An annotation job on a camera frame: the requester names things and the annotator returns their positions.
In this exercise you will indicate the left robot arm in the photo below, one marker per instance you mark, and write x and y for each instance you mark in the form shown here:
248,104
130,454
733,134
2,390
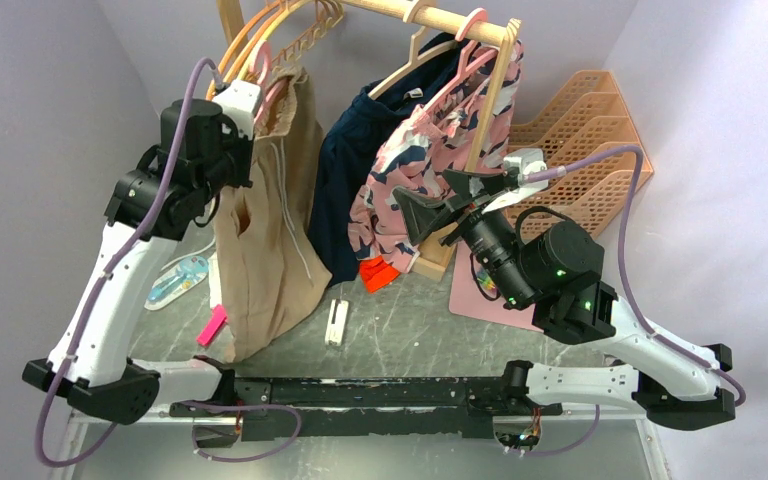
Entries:
149,212

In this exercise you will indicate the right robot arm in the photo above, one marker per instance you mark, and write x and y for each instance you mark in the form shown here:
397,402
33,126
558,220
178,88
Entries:
558,276

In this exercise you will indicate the beige drawstring shorts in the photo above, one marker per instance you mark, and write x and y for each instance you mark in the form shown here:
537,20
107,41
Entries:
271,278

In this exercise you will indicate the white clothes clip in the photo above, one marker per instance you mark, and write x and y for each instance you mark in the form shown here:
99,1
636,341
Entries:
336,322

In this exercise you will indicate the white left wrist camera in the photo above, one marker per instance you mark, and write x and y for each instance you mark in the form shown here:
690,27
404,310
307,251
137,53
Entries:
241,102

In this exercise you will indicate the pink clipboard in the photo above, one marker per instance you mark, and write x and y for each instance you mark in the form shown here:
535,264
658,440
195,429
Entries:
466,300

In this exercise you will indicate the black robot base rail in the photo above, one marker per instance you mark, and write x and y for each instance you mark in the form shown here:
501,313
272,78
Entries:
272,408

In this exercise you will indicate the peach notched hanger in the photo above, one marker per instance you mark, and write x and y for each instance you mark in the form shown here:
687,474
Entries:
327,14

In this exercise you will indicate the blue toothbrush blister pack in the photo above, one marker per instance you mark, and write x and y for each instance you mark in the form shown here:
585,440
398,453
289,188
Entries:
176,281

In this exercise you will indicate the orange hanger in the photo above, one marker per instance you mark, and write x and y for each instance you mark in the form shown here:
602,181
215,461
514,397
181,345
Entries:
242,35

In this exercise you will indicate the pink clothes clip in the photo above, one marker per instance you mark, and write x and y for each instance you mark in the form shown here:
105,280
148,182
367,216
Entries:
213,327

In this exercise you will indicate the cream hanger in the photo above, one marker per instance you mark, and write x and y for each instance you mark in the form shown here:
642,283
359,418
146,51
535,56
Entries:
416,58

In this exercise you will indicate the navy blue hanging garment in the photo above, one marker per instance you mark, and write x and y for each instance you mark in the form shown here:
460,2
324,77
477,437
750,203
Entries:
349,148

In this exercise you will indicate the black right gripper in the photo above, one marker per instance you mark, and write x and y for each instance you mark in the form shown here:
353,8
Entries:
423,215

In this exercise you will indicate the yellow hanger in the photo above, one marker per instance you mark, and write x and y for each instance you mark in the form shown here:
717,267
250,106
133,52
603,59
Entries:
271,17

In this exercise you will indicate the pink shark print garment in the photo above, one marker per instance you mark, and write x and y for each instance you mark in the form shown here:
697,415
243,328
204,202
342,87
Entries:
420,149

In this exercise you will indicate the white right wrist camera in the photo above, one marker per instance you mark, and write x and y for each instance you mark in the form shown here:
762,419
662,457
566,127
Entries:
517,166

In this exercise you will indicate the pink notched hanger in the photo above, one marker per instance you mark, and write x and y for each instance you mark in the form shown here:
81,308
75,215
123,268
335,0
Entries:
265,79

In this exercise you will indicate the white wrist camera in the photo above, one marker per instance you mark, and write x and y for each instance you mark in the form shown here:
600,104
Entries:
241,102
517,166

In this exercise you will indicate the orange mesh garment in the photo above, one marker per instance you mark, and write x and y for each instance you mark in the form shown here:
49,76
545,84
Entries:
376,274

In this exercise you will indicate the pink hanger with garment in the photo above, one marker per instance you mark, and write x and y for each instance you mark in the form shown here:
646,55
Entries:
466,67

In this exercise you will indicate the peach mesh file organizer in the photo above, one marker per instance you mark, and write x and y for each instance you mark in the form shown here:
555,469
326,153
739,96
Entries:
588,115

